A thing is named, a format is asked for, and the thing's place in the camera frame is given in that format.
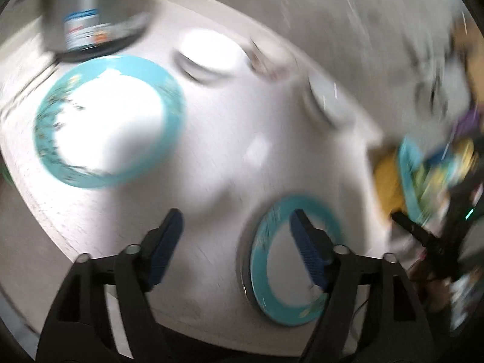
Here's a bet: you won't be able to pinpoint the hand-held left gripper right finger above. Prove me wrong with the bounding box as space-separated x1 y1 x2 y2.
289 208 436 363

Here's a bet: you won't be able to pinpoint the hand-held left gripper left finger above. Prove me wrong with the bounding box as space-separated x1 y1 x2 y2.
36 208 185 363

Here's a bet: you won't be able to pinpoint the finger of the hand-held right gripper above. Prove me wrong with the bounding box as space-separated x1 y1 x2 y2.
391 212 446 258

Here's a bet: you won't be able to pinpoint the small teal rim plate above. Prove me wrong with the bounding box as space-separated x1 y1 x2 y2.
249 194 345 326

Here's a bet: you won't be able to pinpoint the large teal rim plate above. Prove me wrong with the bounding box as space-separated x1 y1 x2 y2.
33 55 187 190

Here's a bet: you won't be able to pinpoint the white bowl black rim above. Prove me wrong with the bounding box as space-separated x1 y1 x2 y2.
175 28 251 84

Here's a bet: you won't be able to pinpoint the teal plastic colander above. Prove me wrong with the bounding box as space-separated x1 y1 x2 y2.
398 135 430 224

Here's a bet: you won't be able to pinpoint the green leafy vegetables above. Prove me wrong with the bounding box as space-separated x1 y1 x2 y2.
414 155 460 214

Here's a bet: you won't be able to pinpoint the purple plastic tool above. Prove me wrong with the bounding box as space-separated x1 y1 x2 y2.
453 106 484 141

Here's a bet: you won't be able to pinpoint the wooden cutting board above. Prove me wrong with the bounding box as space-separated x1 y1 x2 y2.
452 17 484 103

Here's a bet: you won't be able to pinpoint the steel kettle blue label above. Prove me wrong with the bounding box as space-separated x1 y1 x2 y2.
41 0 154 64

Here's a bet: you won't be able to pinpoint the kitchen scissors black handles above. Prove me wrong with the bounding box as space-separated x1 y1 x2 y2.
410 43 456 119

